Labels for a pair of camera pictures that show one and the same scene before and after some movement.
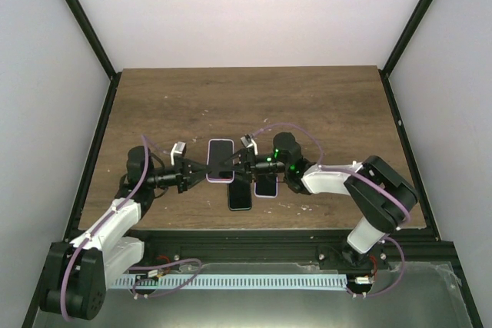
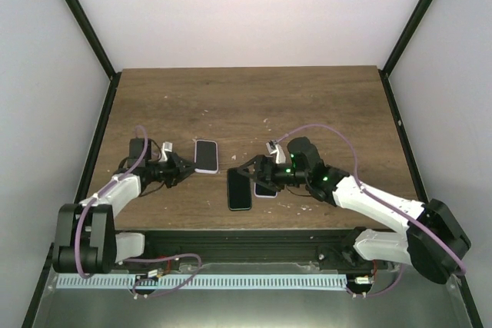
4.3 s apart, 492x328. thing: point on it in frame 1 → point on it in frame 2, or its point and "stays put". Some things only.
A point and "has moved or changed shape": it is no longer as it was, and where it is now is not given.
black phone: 240,196 stays put
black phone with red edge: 221,158 has moved or changed shape
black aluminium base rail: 165,252 stays put
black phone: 266,185 stays put
